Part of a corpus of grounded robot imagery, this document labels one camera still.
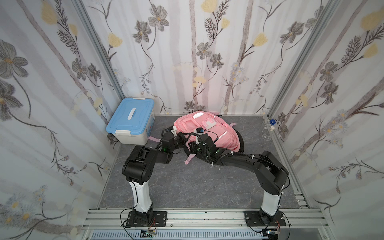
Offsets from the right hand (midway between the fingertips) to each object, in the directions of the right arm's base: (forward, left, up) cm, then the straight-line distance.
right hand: (189, 140), depth 86 cm
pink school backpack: (+11, -26, -9) cm, 30 cm away
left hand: (+7, -2, -2) cm, 8 cm away
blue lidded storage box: (+12, +37, -1) cm, 39 cm away
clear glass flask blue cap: (+21, -57, -8) cm, 61 cm away
